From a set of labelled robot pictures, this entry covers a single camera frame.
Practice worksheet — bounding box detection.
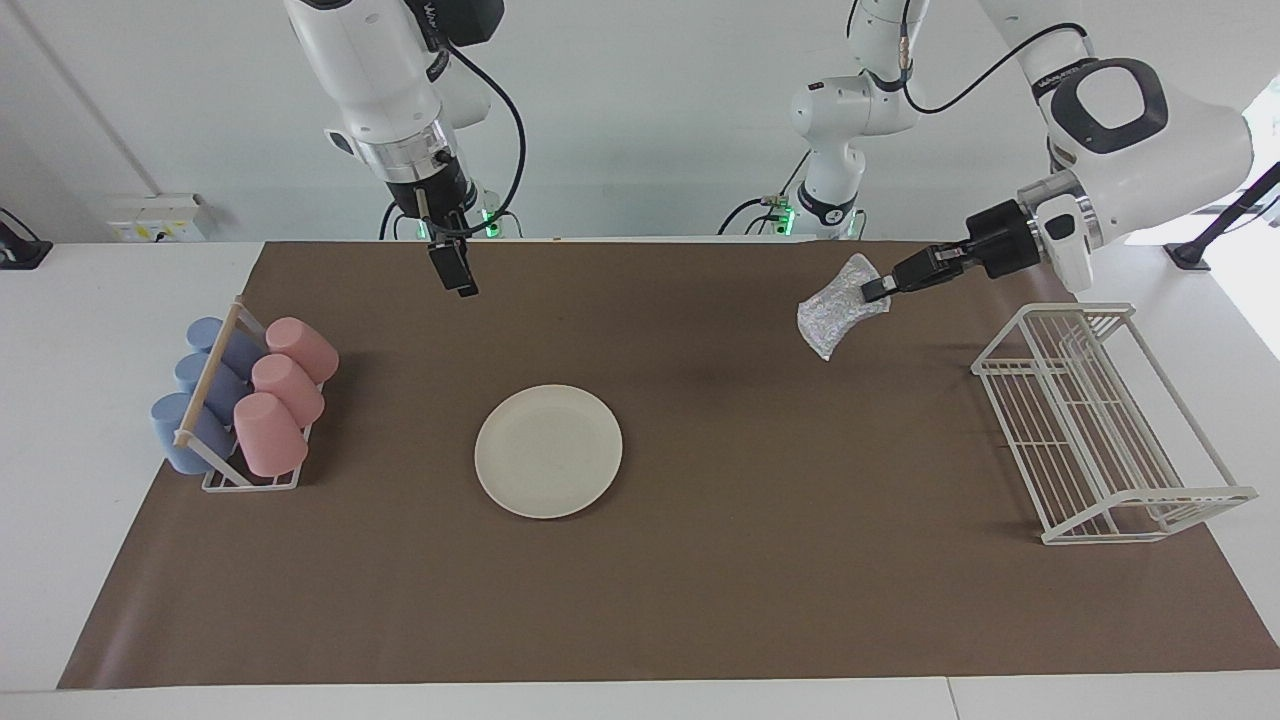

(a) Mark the clear plastic wrap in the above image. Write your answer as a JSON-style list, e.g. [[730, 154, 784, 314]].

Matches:
[[797, 253, 891, 362]]

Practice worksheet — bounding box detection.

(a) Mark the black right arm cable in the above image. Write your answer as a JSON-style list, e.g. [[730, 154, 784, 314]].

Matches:
[[440, 45, 528, 241]]

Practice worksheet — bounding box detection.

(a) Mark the pink cup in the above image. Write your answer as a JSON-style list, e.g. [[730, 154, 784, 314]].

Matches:
[[251, 354, 326, 427], [265, 317, 340, 385], [233, 392, 309, 478]]

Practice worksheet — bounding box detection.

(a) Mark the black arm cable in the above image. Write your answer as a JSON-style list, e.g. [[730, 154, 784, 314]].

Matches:
[[440, 45, 528, 241], [850, 0, 1096, 116]]

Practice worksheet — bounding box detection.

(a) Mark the brown table mat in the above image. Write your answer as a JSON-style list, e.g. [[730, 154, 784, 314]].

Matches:
[[57, 240, 1280, 691]]

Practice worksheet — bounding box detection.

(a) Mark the white wall socket box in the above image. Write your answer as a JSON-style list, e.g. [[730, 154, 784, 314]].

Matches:
[[105, 193, 211, 243]]

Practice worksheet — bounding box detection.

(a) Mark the black clamp stand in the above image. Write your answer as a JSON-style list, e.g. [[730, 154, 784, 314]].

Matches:
[[1165, 160, 1280, 271], [0, 207, 53, 269]]

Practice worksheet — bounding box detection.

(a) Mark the cream round plate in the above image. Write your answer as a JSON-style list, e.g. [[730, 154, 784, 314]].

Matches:
[[474, 384, 624, 520]]

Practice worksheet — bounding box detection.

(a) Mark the white wire dish rack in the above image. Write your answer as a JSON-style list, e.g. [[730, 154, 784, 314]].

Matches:
[[971, 303, 1259, 546]]

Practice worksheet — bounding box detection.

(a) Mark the blue cup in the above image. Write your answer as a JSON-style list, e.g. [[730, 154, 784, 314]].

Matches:
[[186, 317, 266, 381], [174, 352, 251, 426], [150, 392, 236, 475]]

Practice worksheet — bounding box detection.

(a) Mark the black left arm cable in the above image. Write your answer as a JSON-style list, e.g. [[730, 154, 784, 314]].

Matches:
[[850, 0, 1096, 116]]

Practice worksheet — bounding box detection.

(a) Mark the white cup holder rack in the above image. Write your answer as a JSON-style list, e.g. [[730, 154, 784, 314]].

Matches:
[[173, 297, 319, 493]]

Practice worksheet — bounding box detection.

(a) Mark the black left base cable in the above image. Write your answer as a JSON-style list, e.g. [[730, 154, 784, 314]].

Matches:
[[718, 150, 811, 238]]

